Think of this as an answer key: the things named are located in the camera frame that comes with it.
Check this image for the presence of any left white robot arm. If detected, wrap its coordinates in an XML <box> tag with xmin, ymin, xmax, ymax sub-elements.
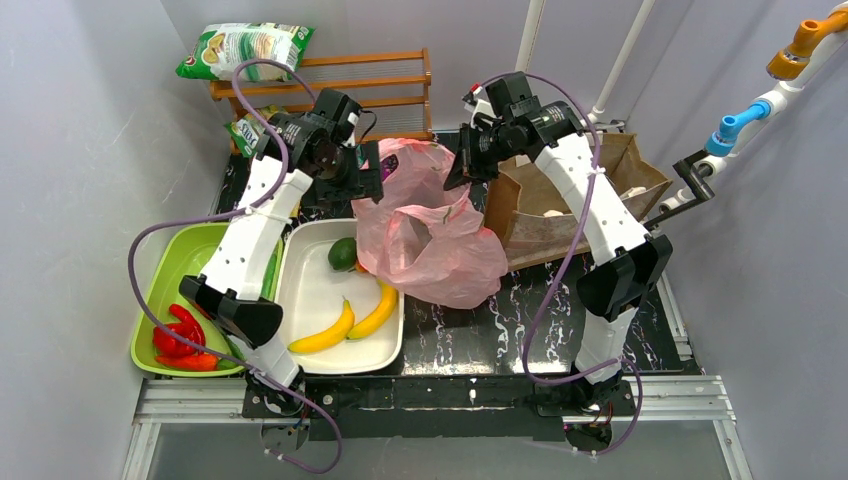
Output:
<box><xmin>179</xmin><ymin>88</ymin><xmax>384</xmax><ymax>387</ymax></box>

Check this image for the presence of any black pipe clamp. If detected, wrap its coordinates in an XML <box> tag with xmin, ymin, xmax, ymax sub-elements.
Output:
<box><xmin>644</xmin><ymin>149</ymin><xmax>715</xmax><ymax>231</ymax></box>

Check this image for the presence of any blue pipe valve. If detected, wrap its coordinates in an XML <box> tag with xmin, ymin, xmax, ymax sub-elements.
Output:
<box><xmin>704</xmin><ymin>100</ymin><xmax>772</xmax><ymax>157</ymax></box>

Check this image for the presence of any green cucumber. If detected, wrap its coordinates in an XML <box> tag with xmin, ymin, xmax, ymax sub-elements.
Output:
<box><xmin>260</xmin><ymin>250</ymin><xmax>279</xmax><ymax>300</ymax></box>

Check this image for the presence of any white PVC pipe frame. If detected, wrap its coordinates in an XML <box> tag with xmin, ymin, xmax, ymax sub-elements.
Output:
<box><xmin>513</xmin><ymin>0</ymin><xmax>848</xmax><ymax>233</ymax></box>

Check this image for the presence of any yellow banana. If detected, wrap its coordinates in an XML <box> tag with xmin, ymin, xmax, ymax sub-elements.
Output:
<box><xmin>346</xmin><ymin>280</ymin><xmax>399</xmax><ymax>340</ymax></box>
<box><xmin>288</xmin><ymin>298</ymin><xmax>355</xmax><ymax>354</ymax></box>

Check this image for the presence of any red bell pepper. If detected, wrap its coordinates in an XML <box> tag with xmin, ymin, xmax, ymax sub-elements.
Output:
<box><xmin>151</xmin><ymin>303</ymin><xmax>220</xmax><ymax>373</ymax></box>

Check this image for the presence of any purple grape candy packet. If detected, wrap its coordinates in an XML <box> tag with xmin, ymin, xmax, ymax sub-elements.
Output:
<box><xmin>380</xmin><ymin>154</ymin><xmax>399</xmax><ymax>181</ymax></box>

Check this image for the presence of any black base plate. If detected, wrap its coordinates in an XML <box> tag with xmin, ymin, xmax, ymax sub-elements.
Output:
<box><xmin>242</xmin><ymin>374</ymin><xmax>635</xmax><ymax>441</ymax></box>

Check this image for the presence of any green white chips bag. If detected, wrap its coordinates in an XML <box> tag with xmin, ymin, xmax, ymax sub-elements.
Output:
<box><xmin>176</xmin><ymin>23</ymin><xmax>315</xmax><ymax>83</ymax></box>

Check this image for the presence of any brown burlap tote bag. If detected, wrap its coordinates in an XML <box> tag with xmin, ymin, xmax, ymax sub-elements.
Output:
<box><xmin>484</xmin><ymin>133</ymin><xmax>672</xmax><ymax>271</ymax></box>

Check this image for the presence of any orange pipe valve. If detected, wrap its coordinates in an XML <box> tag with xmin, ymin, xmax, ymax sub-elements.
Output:
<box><xmin>766</xmin><ymin>20</ymin><xmax>830</xmax><ymax>81</ymax></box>

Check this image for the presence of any wooden shelf rack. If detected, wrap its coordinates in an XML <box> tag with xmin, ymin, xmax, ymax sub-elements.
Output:
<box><xmin>209</xmin><ymin>48</ymin><xmax>435</xmax><ymax>141</ymax></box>

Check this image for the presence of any green avocado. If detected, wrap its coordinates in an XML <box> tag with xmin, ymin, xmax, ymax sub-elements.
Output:
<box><xmin>327</xmin><ymin>237</ymin><xmax>358</xmax><ymax>272</ymax></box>

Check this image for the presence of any green plastic bin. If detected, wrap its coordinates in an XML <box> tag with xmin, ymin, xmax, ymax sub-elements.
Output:
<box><xmin>130</xmin><ymin>223</ymin><xmax>285</xmax><ymax>380</ymax></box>

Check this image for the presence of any lower left yellow banana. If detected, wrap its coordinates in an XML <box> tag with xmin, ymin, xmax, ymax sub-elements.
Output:
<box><xmin>288</xmin><ymin>298</ymin><xmax>355</xmax><ymax>354</ymax></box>

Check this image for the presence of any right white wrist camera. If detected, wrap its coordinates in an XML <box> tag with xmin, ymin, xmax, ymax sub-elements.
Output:
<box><xmin>462</xmin><ymin>83</ymin><xmax>496</xmax><ymax>130</ymax></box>

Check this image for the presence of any white rectangular tray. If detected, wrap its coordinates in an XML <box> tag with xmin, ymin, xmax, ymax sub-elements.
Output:
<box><xmin>273</xmin><ymin>218</ymin><xmax>404</xmax><ymax>375</ymax></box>

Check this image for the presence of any green yellow snack bag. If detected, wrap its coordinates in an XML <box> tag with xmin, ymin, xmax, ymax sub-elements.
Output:
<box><xmin>224</xmin><ymin>107</ymin><xmax>265</xmax><ymax>158</ymax></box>

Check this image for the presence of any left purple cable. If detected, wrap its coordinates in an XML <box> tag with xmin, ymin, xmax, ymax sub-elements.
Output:
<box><xmin>127</xmin><ymin>58</ymin><xmax>344</xmax><ymax>476</ymax></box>

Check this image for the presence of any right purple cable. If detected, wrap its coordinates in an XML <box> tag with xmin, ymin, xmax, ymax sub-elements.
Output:
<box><xmin>478</xmin><ymin>71</ymin><xmax>644</xmax><ymax>457</ymax></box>

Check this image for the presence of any right yellow banana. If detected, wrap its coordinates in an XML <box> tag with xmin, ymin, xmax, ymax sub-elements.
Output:
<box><xmin>346</xmin><ymin>280</ymin><xmax>399</xmax><ymax>340</ymax></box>

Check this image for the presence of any purple cable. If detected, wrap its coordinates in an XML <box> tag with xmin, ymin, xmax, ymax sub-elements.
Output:
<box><xmin>127</xmin><ymin>58</ymin><xmax>344</xmax><ymax>476</ymax></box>
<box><xmin>478</xmin><ymin>71</ymin><xmax>644</xmax><ymax>457</ymax></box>

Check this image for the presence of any pink plastic grocery bag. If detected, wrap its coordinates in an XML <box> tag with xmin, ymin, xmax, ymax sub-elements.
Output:
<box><xmin>352</xmin><ymin>138</ymin><xmax>508</xmax><ymax>309</ymax></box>

